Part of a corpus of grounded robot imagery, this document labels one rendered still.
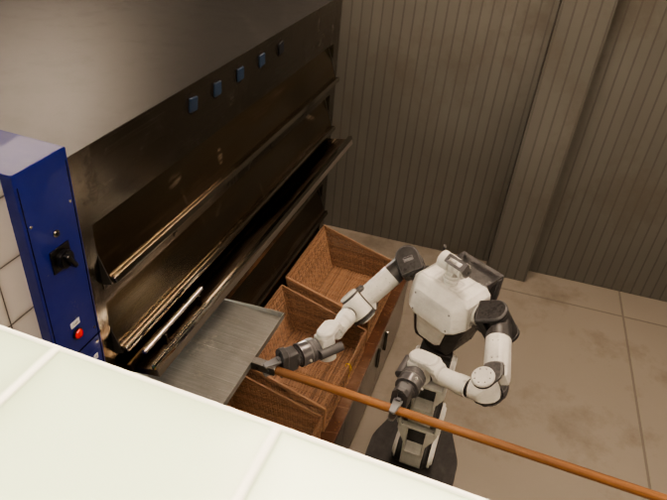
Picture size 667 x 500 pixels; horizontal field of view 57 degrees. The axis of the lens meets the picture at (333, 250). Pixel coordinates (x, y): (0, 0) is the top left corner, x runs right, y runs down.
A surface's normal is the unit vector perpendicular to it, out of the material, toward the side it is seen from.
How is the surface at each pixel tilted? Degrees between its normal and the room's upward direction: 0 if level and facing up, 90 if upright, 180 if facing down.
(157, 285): 70
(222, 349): 0
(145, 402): 0
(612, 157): 90
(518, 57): 90
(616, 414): 0
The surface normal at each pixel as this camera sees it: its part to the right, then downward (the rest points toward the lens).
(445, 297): -0.48, -0.33
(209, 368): 0.07, -0.81
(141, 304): 0.91, -0.04
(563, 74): -0.28, 0.54
